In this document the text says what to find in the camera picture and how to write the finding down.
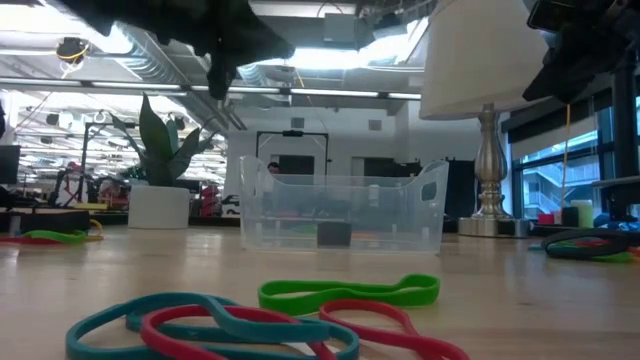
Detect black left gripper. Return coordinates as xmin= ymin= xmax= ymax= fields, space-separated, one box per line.
xmin=149 ymin=0 xmax=296 ymax=101

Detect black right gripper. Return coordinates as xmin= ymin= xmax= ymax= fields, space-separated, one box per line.
xmin=522 ymin=0 xmax=640 ymax=105

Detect teal rubber band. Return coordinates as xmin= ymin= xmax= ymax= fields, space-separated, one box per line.
xmin=65 ymin=292 xmax=361 ymax=360
xmin=527 ymin=241 xmax=576 ymax=251
xmin=124 ymin=294 xmax=332 ymax=346

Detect black rubber band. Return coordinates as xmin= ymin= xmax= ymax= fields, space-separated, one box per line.
xmin=541 ymin=228 xmax=632 ymax=261

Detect clear plastic bin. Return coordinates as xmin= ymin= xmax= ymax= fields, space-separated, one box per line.
xmin=238 ymin=154 xmax=450 ymax=254

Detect long ceiling light bar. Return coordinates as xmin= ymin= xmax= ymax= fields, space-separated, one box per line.
xmin=0 ymin=76 xmax=424 ymax=101

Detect white lampshade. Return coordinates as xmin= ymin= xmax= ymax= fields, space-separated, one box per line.
xmin=418 ymin=0 xmax=551 ymax=121

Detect black vertical pole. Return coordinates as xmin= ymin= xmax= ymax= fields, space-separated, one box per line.
xmin=610 ymin=59 xmax=640 ymax=224

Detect grey ceiling box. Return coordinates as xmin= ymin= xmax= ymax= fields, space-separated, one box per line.
xmin=322 ymin=12 xmax=358 ymax=44

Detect silver lamp base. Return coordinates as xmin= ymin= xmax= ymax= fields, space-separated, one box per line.
xmin=457 ymin=103 xmax=531 ymax=239

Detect green snake plant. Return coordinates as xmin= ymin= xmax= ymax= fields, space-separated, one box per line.
xmin=109 ymin=92 xmax=221 ymax=187

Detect black desk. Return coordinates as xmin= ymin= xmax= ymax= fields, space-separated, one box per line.
xmin=589 ymin=175 xmax=640 ymax=190

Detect pale green cup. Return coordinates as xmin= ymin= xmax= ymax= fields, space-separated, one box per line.
xmin=570 ymin=198 xmax=595 ymax=230

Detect white round plant pot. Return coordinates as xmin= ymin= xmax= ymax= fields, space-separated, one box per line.
xmin=127 ymin=184 xmax=191 ymax=230

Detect small black block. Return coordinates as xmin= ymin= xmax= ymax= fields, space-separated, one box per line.
xmin=316 ymin=221 xmax=353 ymax=248

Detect black background monitor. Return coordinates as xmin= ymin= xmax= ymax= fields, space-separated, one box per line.
xmin=0 ymin=144 xmax=22 ymax=185

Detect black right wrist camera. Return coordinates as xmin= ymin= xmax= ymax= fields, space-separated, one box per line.
xmin=526 ymin=0 xmax=570 ymax=32

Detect black gantry frame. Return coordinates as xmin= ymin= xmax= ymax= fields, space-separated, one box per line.
xmin=255 ymin=129 xmax=331 ymax=176

